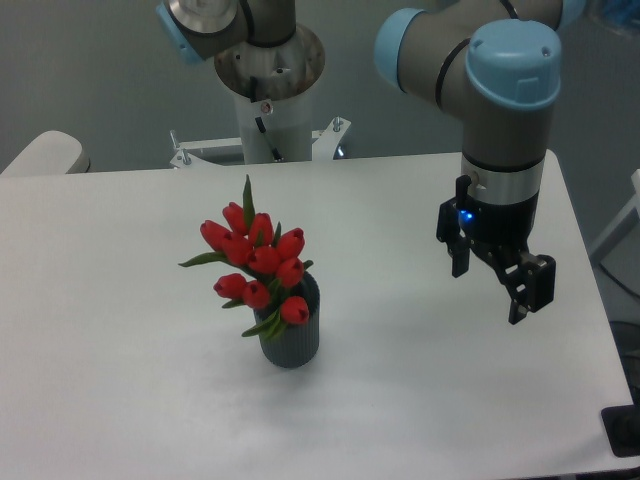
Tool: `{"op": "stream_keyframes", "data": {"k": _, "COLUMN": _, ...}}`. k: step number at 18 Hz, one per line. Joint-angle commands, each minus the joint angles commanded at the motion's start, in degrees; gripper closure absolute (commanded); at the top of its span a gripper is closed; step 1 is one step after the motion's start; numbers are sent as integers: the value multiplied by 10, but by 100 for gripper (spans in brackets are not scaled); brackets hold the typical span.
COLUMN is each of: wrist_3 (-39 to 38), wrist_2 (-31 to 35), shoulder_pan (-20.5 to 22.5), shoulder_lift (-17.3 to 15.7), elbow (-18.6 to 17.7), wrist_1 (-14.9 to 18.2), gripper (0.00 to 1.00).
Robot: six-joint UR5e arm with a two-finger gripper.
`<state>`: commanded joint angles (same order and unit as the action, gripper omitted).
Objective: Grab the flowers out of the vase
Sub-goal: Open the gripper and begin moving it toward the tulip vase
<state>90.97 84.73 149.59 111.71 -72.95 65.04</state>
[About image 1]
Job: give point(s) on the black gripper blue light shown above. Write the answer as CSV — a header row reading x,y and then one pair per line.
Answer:
x,y
499,234

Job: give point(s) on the red tulip bouquet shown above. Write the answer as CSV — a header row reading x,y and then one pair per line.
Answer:
x,y
270,271

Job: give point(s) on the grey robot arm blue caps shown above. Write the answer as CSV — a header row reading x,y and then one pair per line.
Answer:
x,y
493,65

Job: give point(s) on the dark grey ribbed vase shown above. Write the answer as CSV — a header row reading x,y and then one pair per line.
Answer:
x,y
292,338

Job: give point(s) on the black box at table edge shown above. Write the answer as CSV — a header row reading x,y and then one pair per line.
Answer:
x,y
621,424

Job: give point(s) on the blue object top right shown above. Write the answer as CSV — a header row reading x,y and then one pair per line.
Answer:
x,y
618,16

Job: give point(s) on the white furniture frame right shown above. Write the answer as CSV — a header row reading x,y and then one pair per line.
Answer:
x,y
618,228

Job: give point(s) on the white pedestal base frame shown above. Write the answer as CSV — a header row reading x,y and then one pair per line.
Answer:
x,y
228,151

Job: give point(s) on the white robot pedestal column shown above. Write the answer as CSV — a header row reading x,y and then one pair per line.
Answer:
x,y
273,131

